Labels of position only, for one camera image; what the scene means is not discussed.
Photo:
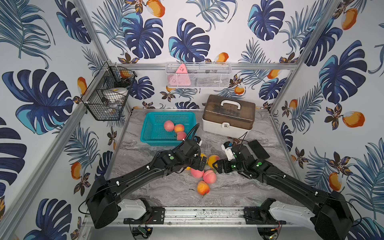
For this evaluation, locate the clear wall shelf tray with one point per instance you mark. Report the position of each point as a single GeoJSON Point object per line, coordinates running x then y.
{"type": "Point", "coordinates": [204, 75]}

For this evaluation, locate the pink triangle object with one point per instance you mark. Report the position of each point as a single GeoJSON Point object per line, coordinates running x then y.
{"type": "Point", "coordinates": [180, 78]}

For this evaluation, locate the teal plastic basket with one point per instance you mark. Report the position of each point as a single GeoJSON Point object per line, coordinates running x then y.
{"type": "Point", "coordinates": [154, 134]}

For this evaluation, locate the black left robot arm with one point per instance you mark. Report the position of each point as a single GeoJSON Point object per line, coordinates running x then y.
{"type": "Point", "coordinates": [105, 195]}

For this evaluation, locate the yellow peach centre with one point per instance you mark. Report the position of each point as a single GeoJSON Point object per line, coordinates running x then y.
{"type": "Point", "coordinates": [203, 157]}

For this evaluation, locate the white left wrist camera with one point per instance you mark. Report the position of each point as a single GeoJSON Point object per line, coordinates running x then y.
{"type": "Point", "coordinates": [198, 140]}

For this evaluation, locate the pink peach top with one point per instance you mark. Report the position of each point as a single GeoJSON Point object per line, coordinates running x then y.
{"type": "Point", "coordinates": [197, 174]}

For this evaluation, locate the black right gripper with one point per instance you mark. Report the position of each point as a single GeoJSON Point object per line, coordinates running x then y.
{"type": "Point", "coordinates": [224, 163]}

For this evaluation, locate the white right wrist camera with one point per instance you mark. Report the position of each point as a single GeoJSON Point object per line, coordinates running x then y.
{"type": "Point", "coordinates": [227, 148]}

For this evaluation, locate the black phone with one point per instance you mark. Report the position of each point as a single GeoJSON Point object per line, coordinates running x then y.
{"type": "Point", "coordinates": [258, 150]}

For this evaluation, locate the white bowl in wire basket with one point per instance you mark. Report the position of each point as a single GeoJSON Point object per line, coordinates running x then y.
{"type": "Point", "coordinates": [115, 95]}

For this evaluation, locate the orange peach bottom left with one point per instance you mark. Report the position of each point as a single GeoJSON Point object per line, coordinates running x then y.
{"type": "Point", "coordinates": [203, 188]}

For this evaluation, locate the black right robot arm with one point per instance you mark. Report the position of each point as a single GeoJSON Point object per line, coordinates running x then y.
{"type": "Point", "coordinates": [332, 217]}

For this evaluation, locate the brown white storage box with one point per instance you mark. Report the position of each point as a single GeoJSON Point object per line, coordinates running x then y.
{"type": "Point", "coordinates": [228, 117]}

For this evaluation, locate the black wire wall basket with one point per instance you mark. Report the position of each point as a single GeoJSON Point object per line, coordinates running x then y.
{"type": "Point", "coordinates": [109, 76]}

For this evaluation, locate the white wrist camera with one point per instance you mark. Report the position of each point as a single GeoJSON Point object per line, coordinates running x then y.
{"type": "Point", "coordinates": [227, 148]}
{"type": "Point", "coordinates": [198, 140]}

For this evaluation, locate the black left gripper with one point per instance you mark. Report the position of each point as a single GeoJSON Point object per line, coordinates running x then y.
{"type": "Point", "coordinates": [199, 162]}

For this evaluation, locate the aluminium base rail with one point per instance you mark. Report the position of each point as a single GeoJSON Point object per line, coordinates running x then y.
{"type": "Point", "coordinates": [277, 213]}

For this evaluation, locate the pink peach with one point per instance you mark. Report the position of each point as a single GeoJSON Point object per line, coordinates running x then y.
{"type": "Point", "coordinates": [169, 126]}
{"type": "Point", "coordinates": [181, 136]}
{"type": "Point", "coordinates": [209, 177]}
{"type": "Point", "coordinates": [197, 174]}

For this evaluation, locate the yellow red peach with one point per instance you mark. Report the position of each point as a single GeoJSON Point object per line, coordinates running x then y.
{"type": "Point", "coordinates": [179, 128]}
{"type": "Point", "coordinates": [212, 159]}

